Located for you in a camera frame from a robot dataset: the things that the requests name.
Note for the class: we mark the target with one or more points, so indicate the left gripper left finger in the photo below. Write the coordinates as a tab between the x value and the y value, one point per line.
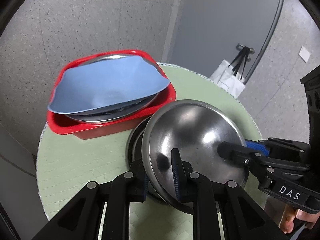
100	210

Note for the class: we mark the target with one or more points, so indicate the white tote bag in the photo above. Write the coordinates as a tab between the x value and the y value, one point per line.
230	76

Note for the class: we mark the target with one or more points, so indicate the blue plate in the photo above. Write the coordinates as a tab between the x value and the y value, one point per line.
106	83

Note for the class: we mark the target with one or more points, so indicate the large steel bowl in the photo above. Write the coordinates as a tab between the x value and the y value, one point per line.
134	152

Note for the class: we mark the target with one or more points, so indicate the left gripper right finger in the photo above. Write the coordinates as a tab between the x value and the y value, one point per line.
221	211

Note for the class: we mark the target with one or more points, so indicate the steel plate in basket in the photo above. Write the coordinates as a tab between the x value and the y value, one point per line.
123	109

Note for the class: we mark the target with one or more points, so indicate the small steel bowl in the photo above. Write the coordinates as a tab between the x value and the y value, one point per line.
196	128

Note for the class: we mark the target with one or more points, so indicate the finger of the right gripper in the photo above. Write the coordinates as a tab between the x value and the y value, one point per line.
260	147
255	161

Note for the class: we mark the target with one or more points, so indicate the person's right hand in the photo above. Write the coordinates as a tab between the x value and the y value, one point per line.
291	213

